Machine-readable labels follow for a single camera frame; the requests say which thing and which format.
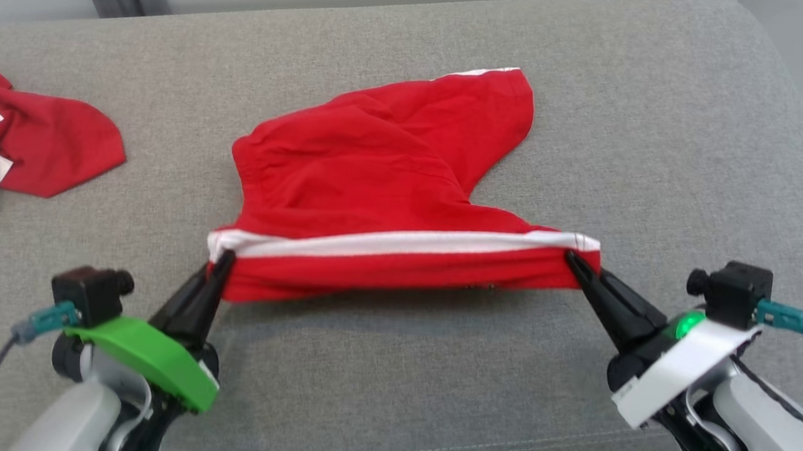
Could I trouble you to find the teal-plug left camera cable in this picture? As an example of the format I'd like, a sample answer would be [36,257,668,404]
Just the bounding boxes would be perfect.
[0,297,81,437]

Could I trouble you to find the red jersey with white sleeves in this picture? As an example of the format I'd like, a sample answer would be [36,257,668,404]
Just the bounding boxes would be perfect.
[0,66,133,240]

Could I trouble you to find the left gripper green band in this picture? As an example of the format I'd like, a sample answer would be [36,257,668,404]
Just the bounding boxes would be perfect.
[58,239,236,451]

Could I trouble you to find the red shorts with white stripe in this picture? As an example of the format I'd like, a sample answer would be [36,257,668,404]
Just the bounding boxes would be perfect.
[204,44,614,332]

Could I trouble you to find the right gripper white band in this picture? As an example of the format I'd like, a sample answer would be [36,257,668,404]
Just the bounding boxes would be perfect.
[552,250,764,438]

